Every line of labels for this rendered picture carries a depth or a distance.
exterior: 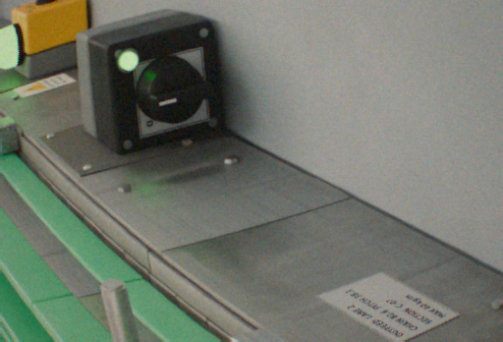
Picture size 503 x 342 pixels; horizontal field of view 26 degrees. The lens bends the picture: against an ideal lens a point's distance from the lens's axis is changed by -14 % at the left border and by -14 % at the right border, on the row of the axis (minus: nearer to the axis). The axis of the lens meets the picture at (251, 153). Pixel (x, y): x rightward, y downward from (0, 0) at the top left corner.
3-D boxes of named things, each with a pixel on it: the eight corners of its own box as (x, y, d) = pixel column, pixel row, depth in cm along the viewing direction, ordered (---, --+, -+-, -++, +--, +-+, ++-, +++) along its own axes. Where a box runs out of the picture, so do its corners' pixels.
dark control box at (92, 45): (182, 104, 92) (83, 132, 89) (173, 5, 90) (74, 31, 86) (231, 130, 85) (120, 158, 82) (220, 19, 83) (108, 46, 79)
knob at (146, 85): (198, 112, 84) (221, 123, 81) (139, 128, 82) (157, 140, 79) (192, 48, 83) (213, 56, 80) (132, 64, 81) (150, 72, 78)
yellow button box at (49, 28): (74, 51, 116) (14, 70, 113) (71, -16, 114) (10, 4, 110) (95, 61, 110) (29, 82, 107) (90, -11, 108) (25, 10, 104)
